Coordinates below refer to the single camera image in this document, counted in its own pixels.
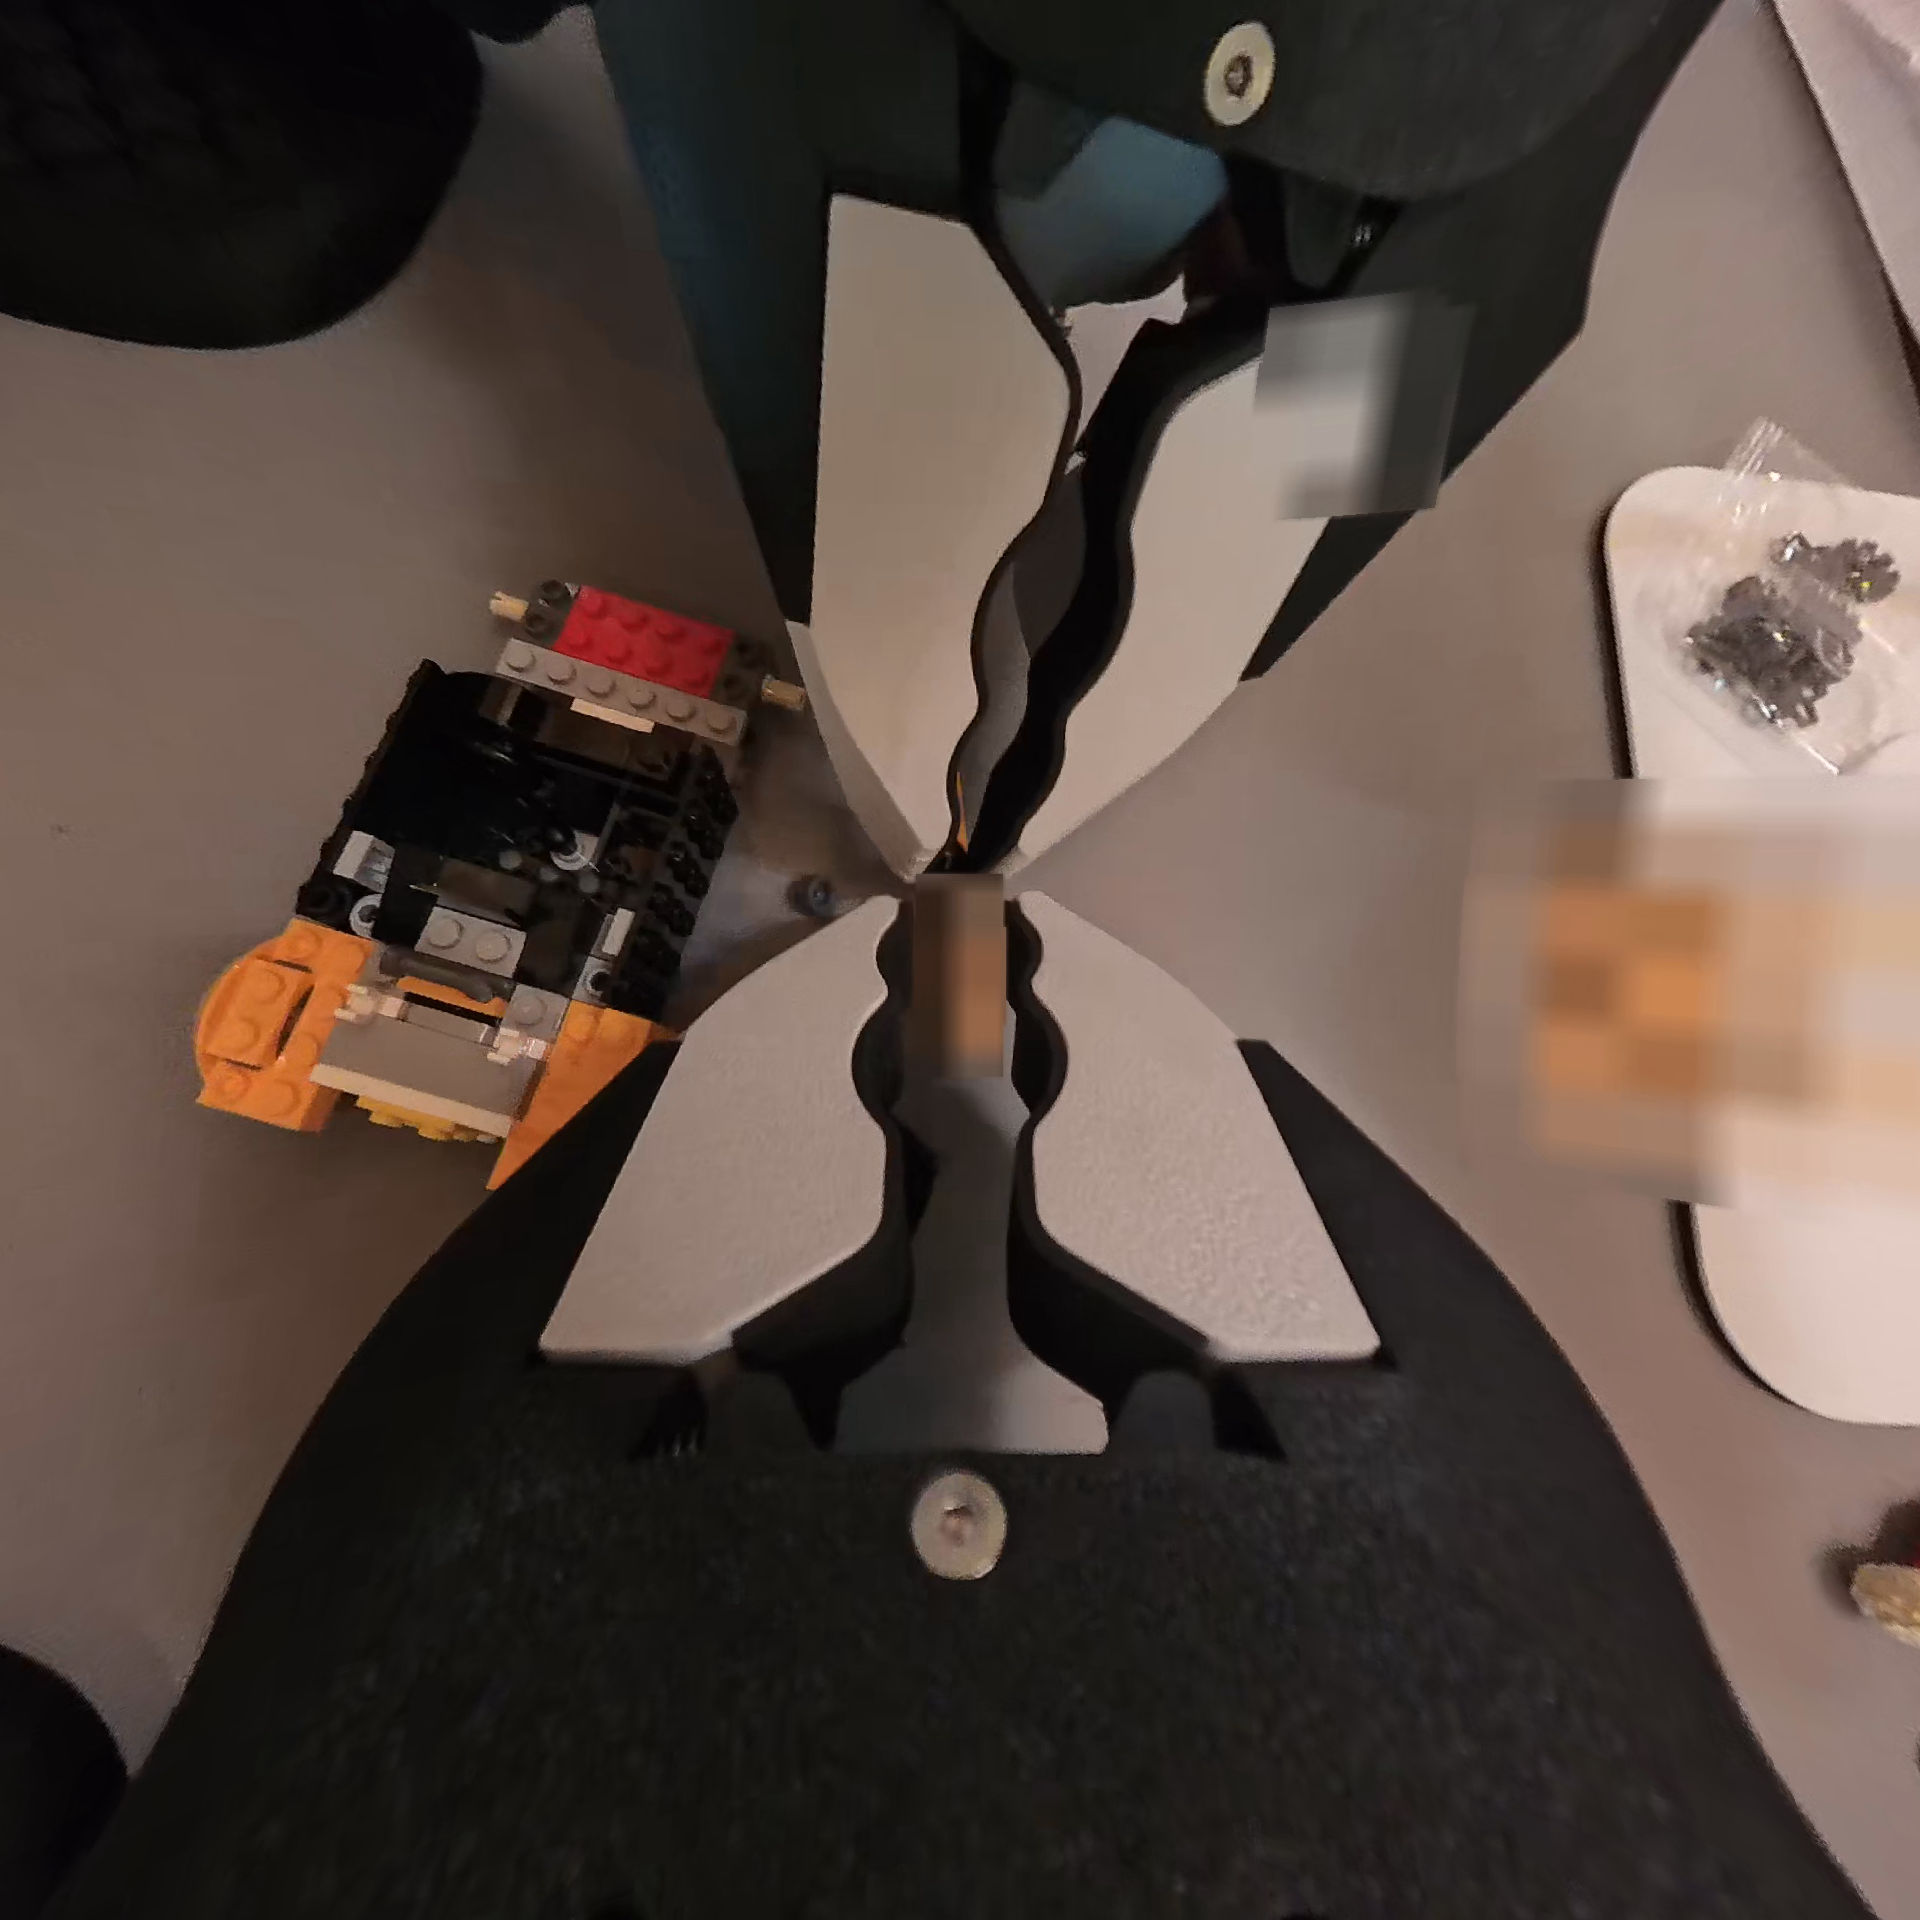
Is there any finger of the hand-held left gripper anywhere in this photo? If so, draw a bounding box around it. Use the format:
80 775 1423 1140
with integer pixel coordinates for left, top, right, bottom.
784 192 1086 882
931 306 1309 876

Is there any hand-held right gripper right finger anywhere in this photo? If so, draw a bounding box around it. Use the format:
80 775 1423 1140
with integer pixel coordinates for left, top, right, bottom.
1004 892 1381 1452

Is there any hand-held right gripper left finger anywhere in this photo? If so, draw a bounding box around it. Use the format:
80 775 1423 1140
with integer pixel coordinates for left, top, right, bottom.
540 895 941 1449

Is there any orange black lego car body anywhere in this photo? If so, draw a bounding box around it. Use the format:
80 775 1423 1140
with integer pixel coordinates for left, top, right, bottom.
194 576 811 1189

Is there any orange lego wheel arch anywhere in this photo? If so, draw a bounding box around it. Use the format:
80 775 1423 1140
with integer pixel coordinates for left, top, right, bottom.
194 918 378 1150

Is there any clear bag of small parts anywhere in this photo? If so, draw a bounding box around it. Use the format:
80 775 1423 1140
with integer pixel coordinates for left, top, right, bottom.
1641 419 1909 777

